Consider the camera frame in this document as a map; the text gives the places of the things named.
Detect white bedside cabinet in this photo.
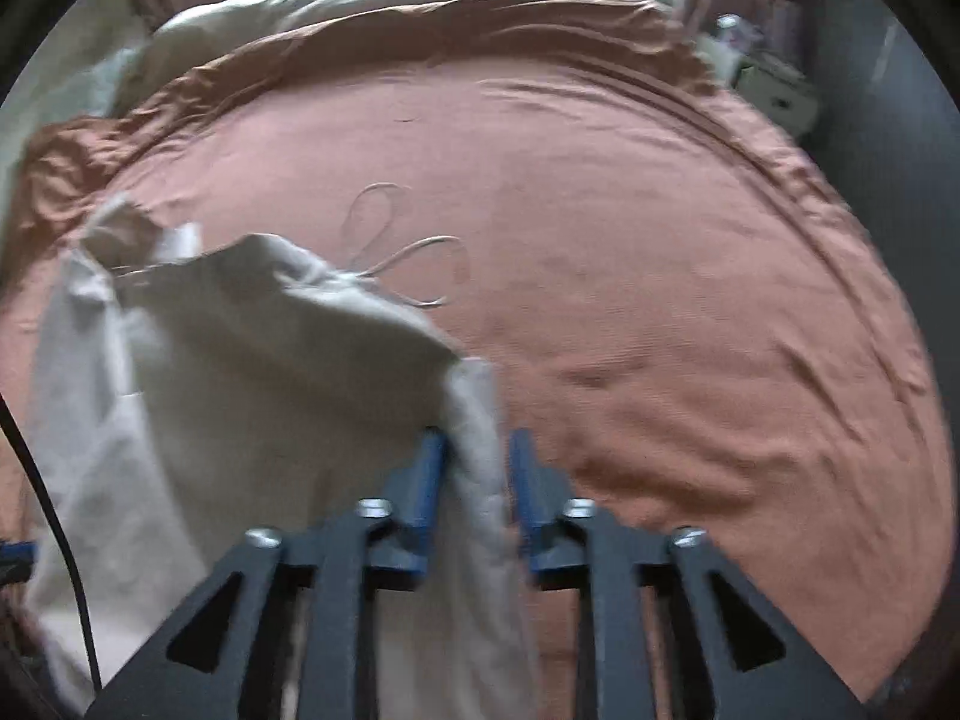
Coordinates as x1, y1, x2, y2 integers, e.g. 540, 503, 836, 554
729, 51, 820, 130

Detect beige pants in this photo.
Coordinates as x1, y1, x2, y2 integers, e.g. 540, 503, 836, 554
26, 181, 545, 720

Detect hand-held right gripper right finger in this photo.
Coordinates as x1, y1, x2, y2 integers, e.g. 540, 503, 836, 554
508, 427, 872, 720

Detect black cable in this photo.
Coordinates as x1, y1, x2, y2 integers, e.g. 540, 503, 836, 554
0, 394, 103, 692

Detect pale green pillow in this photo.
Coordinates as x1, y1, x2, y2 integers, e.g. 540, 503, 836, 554
66, 43, 152, 122

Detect rust brown bed sheet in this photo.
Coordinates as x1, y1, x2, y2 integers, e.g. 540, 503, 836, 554
0, 0, 940, 707

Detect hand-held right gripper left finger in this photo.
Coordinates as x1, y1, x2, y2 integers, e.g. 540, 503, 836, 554
82, 427, 452, 720

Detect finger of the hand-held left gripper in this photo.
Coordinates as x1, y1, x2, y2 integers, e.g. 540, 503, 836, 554
0, 538, 40, 586

